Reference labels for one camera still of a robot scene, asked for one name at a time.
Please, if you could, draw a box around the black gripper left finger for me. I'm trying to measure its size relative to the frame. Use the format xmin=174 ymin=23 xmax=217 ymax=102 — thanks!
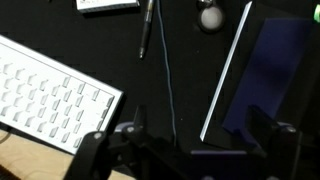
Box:
xmin=63 ymin=105 xmax=198 ymax=180

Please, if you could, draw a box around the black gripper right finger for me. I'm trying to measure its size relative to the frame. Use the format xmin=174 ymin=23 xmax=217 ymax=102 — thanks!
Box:
xmin=245 ymin=105 xmax=320 ymax=180

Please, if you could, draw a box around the braided charger cable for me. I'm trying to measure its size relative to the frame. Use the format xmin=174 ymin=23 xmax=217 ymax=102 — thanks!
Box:
xmin=155 ymin=0 xmax=178 ymax=148

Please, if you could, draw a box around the black tablet with white edge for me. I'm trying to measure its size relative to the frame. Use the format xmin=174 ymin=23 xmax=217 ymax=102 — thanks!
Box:
xmin=200 ymin=0 xmax=319 ymax=149

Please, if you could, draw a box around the black desk mat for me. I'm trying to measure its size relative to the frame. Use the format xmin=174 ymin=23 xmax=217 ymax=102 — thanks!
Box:
xmin=0 ymin=0 xmax=232 ymax=152

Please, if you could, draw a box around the white keyboard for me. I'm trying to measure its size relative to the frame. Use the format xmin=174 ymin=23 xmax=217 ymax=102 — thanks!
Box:
xmin=0 ymin=36 xmax=123 ymax=154

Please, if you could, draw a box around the black pen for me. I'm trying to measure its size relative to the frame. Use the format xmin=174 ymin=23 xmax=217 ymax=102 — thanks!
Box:
xmin=139 ymin=0 xmax=155 ymax=59

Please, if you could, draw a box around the white box with black dot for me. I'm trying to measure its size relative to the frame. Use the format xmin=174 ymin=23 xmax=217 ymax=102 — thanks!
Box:
xmin=76 ymin=0 xmax=140 ymax=13

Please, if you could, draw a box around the round grey tag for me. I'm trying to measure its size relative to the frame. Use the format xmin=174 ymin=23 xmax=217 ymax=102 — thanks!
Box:
xmin=196 ymin=0 xmax=225 ymax=33

